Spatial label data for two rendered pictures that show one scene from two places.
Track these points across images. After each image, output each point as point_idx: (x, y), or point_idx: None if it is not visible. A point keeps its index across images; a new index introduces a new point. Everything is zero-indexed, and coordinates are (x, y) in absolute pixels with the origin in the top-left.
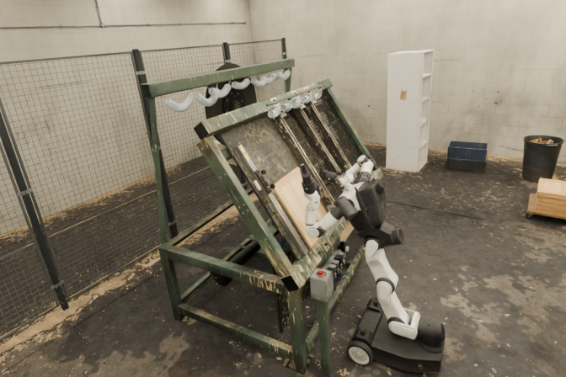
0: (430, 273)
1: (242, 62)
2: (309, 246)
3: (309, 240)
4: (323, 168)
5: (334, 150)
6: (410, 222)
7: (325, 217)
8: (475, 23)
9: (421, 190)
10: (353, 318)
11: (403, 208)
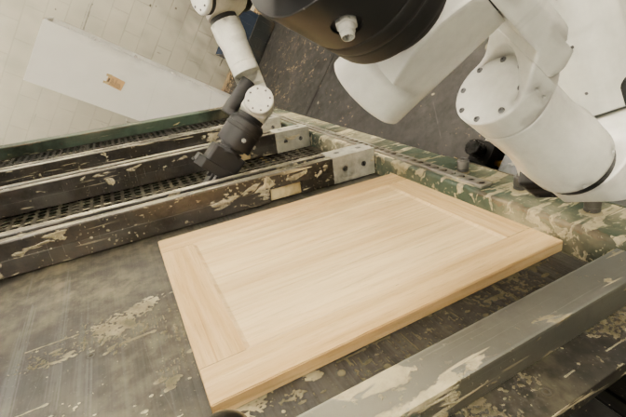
0: (471, 55)
1: None
2: (559, 248)
3: (525, 242)
4: (199, 153)
5: (156, 152)
6: (342, 105)
7: (578, 17)
8: None
9: (283, 98)
10: None
11: None
